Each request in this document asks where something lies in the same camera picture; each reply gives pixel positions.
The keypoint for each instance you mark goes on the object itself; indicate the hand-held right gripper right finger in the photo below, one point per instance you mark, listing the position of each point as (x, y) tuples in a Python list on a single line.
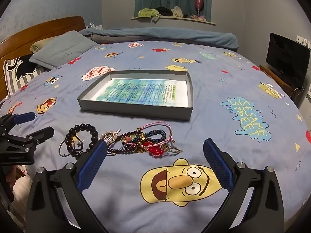
[(217, 165)]

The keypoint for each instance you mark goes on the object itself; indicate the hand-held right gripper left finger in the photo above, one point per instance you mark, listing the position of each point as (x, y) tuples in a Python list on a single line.
[(93, 165)]

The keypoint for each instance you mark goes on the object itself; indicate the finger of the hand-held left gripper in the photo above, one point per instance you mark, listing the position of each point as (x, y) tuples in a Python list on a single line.
[(24, 117), (41, 133)]

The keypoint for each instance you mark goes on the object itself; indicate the silver bangle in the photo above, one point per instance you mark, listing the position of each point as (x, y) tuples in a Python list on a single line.
[(60, 149)]

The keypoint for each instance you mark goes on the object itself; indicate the pearl hair clip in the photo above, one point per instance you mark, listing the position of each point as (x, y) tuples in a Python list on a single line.
[(109, 134)]

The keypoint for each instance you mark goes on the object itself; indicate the grey cardboard box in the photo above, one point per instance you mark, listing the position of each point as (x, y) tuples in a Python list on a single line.
[(136, 112)]

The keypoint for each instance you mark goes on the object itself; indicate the pink white cloth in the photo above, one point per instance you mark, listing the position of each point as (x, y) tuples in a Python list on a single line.
[(21, 182)]

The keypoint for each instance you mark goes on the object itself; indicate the cartoon printed bed sheet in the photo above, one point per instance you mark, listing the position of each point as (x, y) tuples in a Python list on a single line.
[(218, 126)]

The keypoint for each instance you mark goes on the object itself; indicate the striped cartoon pillow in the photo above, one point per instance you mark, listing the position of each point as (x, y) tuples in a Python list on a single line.
[(21, 72)]

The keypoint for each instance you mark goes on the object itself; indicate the olive pillow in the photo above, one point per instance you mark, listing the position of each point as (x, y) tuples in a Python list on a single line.
[(40, 44)]

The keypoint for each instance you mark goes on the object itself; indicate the blue pillow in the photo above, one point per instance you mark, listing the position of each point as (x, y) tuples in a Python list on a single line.
[(63, 48)]

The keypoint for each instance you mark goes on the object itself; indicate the wooden headboard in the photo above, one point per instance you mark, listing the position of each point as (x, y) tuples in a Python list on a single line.
[(36, 29)]

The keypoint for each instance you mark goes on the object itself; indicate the wooden television stand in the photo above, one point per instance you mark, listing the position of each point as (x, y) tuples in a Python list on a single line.
[(269, 71)]

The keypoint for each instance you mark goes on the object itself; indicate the white plastic bag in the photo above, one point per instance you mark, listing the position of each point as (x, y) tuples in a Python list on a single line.
[(93, 26)]

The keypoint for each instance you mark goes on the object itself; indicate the grey blanket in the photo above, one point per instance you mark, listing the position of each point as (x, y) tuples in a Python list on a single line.
[(109, 39)]

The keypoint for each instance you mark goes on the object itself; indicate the black television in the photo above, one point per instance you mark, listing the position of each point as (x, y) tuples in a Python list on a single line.
[(286, 55)]

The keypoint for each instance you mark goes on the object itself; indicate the blue blanket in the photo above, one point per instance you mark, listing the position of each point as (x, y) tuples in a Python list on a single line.
[(170, 35)]

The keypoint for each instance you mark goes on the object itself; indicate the window sill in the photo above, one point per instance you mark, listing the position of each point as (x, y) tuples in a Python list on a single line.
[(182, 19)]

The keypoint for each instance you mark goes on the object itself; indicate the beige cloth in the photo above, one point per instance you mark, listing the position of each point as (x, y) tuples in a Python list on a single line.
[(177, 11)]

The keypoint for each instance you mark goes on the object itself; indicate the green cloth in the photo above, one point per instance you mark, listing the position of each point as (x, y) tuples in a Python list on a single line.
[(145, 12)]

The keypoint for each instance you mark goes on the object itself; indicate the black cloth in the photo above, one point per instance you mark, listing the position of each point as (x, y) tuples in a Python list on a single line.
[(165, 11)]

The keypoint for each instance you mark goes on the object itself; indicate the pink wine glass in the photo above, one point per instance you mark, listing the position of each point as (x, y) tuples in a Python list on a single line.
[(198, 2)]

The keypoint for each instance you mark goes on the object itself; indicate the white wall outlet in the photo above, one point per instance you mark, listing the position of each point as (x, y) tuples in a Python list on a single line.
[(298, 38)]

